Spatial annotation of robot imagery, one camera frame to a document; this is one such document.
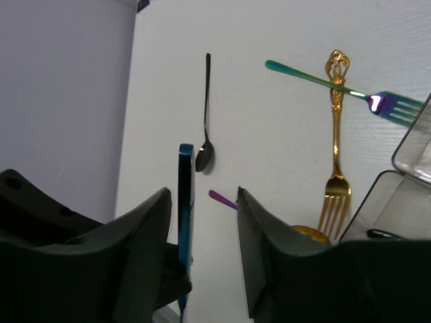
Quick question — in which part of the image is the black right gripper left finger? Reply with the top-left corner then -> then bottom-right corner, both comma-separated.
1,169 -> 192,322

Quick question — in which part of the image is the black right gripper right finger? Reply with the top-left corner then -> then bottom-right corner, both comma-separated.
238,188 -> 430,322

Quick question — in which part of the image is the purple gold spoon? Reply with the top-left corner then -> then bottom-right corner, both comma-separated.
208,190 -> 238,210

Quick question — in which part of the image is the black spoon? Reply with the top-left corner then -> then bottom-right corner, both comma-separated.
195,53 -> 214,172

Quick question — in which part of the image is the blue knife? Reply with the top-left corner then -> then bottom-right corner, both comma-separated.
177,143 -> 196,319

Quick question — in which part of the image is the black knife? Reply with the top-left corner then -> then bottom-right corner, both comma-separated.
366,229 -> 405,240

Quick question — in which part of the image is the clear tiered utensil organizer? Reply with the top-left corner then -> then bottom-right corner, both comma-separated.
341,98 -> 430,242

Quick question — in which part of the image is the rainbow fork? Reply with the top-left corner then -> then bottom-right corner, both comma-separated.
265,60 -> 424,127

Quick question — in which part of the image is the gold ornate fork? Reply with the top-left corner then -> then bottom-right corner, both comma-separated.
318,50 -> 352,241

